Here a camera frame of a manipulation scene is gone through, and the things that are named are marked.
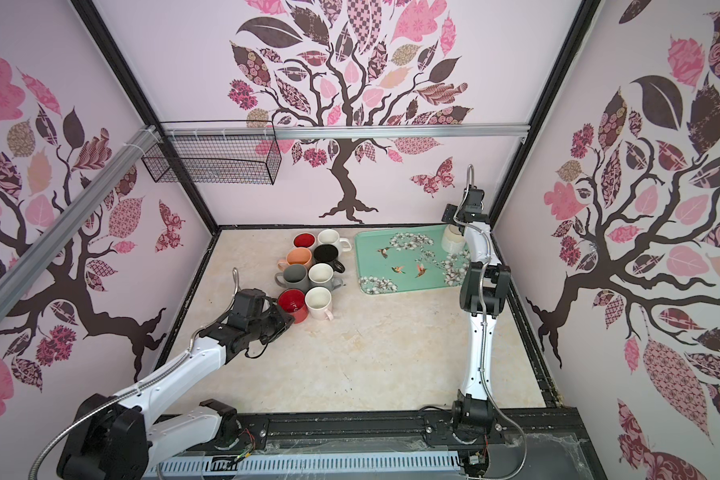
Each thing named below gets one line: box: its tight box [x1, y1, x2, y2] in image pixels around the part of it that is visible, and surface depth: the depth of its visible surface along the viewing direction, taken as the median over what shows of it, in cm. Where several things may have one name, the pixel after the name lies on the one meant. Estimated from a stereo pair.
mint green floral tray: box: [354, 224, 471, 295], surface depth 112 cm
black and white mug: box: [313, 244, 345, 273], surface depth 102 cm
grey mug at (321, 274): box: [308, 262, 344, 291], surface depth 97 cm
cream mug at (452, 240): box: [441, 224, 465, 254], surface depth 109 cm
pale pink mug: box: [305, 286, 334, 321], surface depth 92 cm
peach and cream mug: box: [277, 247, 313, 271], surface depth 103 cm
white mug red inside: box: [292, 232, 317, 249], surface depth 109 cm
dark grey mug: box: [275, 264, 310, 291], surface depth 97 cm
